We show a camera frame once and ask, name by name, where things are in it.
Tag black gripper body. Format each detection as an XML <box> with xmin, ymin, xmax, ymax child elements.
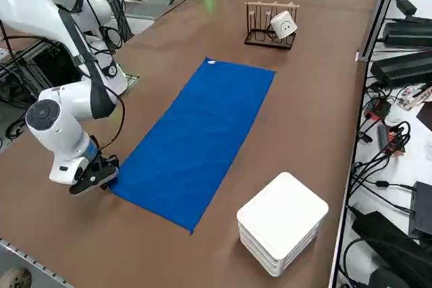
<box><xmin>86</xmin><ymin>154</ymin><xmax>120</xmax><ymax>183</ymax></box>

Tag blue microfibre towel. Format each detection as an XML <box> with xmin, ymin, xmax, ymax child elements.
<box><xmin>108</xmin><ymin>57</ymin><xmax>277</xmax><ymax>235</ymax></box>

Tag round grey metal wheel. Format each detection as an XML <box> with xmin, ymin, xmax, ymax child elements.
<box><xmin>0</xmin><ymin>265</ymin><xmax>34</xmax><ymax>288</ymax></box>

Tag white square tray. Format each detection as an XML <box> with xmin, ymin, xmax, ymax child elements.
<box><xmin>238</xmin><ymin>223</ymin><xmax>324</xmax><ymax>270</ymax></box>
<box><xmin>239</xmin><ymin>232</ymin><xmax>320</xmax><ymax>278</ymax></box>
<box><xmin>236</xmin><ymin>171</ymin><xmax>330</xmax><ymax>262</ymax></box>

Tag white smiley face cup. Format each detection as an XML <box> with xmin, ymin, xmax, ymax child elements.
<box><xmin>269</xmin><ymin>10</ymin><xmax>300</xmax><ymax>40</ymax></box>

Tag black adapter with orange plugs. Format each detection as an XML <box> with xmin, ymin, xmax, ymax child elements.
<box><xmin>376</xmin><ymin>121</ymin><xmax>412</xmax><ymax>158</ymax></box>

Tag red and black device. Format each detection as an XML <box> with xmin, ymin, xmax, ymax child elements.
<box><xmin>365</xmin><ymin>97</ymin><xmax>393</xmax><ymax>121</ymax></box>

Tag large black power adapter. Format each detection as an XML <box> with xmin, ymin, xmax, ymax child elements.
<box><xmin>350</xmin><ymin>210</ymin><xmax>432</xmax><ymax>288</ymax></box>

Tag long black power brick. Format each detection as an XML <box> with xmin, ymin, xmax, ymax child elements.
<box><xmin>370</xmin><ymin>50</ymin><xmax>432</xmax><ymax>89</ymax></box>
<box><xmin>382</xmin><ymin>16</ymin><xmax>432</xmax><ymax>49</ymax></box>

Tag flat black box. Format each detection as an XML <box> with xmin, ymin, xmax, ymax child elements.
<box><xmin>407</xmin><ymin>181</ymin><xmax>432</xmax><ymax>240</ymax></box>

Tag colourful printed circuit board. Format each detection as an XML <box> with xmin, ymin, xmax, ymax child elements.
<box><xmin>393</xmin><ymin>82</ymin><xmax>432</xmax><ymax>111</ymax></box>

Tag small black power adapter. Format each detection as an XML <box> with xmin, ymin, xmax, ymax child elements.
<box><xmin>394</xmin><ymin>0</ymin><xmax>418</xmax><ymax>17</ymax></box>

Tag perforated aluminium rail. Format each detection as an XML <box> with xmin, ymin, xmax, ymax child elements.
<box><xmin>0</xmin><ymin>236</ymin><xmax>74</xmax><ymax>288</ymax></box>

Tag black cable bundle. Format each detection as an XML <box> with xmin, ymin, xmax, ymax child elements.
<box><xmin>101</xmin><ymin>0</ymin><xmax>136</xmax><ymax>46</ymax></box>

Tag black wire cup rack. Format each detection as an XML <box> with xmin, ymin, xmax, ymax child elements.
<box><xmin>244</xmin><ymin>0</ymin><xmax>301</xmax><ymax>51</ymax></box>

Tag black cable with inline box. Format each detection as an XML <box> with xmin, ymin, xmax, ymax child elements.
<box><xmin>347</xmin><ymin>179</ymin><xmax>416</xmax><ymax>215</ymax></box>

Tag silver aluminium frame post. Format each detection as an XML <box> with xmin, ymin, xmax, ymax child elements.
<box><xmin>356</xmin><ymin>0</ymin><xmax>406</xmax><ymax>63</ymax></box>

